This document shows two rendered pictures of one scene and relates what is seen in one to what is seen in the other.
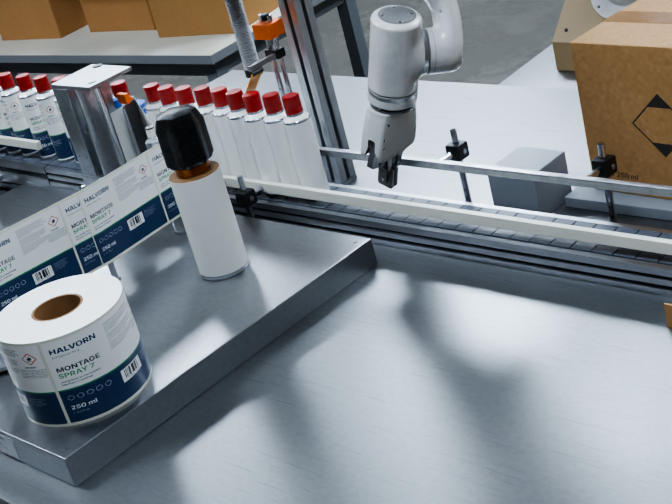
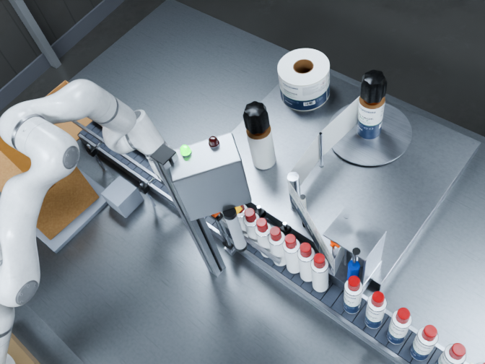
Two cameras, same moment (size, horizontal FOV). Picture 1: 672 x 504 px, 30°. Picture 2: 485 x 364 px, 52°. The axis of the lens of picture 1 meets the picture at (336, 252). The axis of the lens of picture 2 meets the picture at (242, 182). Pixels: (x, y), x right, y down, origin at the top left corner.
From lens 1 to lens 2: 3.16 m
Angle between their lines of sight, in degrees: 99
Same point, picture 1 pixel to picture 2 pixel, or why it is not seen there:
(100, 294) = (286, 71)
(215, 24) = not seen: outside the picture
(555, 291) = not seen: hidden behind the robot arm
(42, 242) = (339, 123)
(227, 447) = (250, 80)
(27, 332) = (309, 53)
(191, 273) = (281, 160)
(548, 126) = (97, 292)
